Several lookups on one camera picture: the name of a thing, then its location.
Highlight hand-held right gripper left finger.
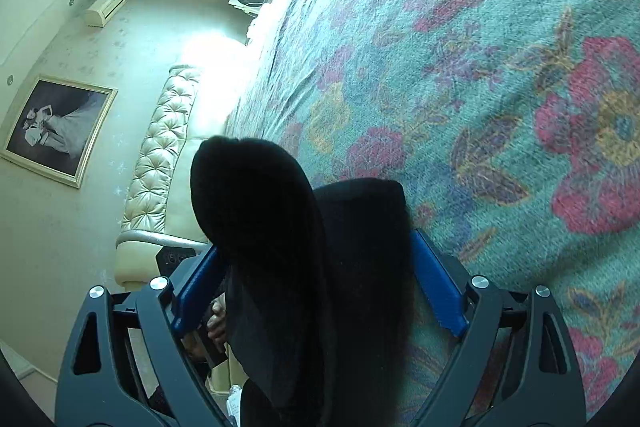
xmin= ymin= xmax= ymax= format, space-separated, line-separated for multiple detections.
xmin=56 ymin=244 xmax=236 ymax=427

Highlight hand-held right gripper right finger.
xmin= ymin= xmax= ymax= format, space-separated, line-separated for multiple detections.
xmin=410 ymin=229 xmax=587 ymax=427

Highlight black pants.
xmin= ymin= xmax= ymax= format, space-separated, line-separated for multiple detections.
xmin=190 ymin=136 xmax=453 ymax=427

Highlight person's left hand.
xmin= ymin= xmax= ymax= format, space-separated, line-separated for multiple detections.
xmin=206 ymin=298 xmax=230 ymax=347

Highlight cream tufted headboard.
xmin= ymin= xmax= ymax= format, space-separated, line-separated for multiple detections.
xmin=114 ymin=64 xmax=232 ymax=290

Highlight white slipper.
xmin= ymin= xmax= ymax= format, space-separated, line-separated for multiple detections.
xmin=226 ymin=384 xmax=247 ymax=417

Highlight floral bed blanket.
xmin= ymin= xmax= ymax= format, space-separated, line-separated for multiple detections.
xmin=222 ymin=0 xmax=640 ymax=427

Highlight white air conditioner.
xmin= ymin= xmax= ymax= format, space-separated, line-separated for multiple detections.
xmin=83 ymin=0 xmax=138 ymax=28

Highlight white fan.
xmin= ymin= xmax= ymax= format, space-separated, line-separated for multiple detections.
xmin=228 ymin=0 xmax=274 ymax=20

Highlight framed wall photo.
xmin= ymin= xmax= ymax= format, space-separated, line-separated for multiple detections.
xmin=0 ymin=76 xmax=119 ymax=189

